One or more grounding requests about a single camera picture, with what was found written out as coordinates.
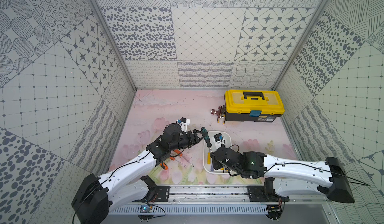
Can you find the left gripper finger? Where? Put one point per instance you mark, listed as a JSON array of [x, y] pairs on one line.
[[199, 133], [199, 139]]

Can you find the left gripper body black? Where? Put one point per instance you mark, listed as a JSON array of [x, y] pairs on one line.
[[191, 137]]

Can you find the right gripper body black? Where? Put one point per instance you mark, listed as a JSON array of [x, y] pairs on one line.
[[217, 165]]

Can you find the green black handle screwdriver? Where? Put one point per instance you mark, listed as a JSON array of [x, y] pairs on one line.
[[207, 139]]

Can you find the large orange black screwdriver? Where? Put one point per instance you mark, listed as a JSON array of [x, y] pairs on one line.
[[180, 153]]

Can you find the yellow handle screwdriver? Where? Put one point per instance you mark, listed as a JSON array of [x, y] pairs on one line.
[[209, 158]]

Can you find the white plastic storage box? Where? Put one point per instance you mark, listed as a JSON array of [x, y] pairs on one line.
[[228, 141]]

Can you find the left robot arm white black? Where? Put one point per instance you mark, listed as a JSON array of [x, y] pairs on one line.
[[96, 210]]

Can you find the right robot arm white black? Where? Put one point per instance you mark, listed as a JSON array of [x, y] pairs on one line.
[[286, 177]]

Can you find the medium orange black screwdriver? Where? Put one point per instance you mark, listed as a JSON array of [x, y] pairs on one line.
[[178, 161]]

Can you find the small orange black screwdriver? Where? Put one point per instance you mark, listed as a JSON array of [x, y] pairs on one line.
[[164, 166]]

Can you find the red brown small tool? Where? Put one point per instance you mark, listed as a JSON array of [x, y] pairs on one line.
[[215, 112]]

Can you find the yellow black toolbox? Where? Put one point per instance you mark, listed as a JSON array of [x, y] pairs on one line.
[[253, 105]]

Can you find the right circuit board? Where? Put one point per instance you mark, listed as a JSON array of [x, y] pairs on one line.
[[274, 212]]

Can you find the circuit board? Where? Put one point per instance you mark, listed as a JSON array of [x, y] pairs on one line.
[[274, 212], [145, 213]]

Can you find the left circuit board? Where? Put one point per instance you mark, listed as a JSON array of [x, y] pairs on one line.
[[145, 213]]

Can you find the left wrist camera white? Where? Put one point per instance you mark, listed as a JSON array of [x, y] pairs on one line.
[[183, 123]]

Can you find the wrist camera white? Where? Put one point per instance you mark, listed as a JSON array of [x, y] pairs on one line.
[[219, 140], [183, 123]]

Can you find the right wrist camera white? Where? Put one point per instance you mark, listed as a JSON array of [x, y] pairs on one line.
[[219, 140]]

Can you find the yellow handled pliers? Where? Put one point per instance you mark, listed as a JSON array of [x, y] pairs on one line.
[[221, 113]]

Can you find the aluminium rail frame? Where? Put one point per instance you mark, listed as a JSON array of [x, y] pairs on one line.
[[184, 194]]

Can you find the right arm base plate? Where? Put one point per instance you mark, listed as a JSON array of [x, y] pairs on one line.
[[261, 194]]

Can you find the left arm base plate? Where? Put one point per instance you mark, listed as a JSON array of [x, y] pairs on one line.
[[157, 194]]

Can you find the white slotted cable duct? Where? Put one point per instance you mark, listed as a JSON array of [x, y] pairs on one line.
[[219, 209]]

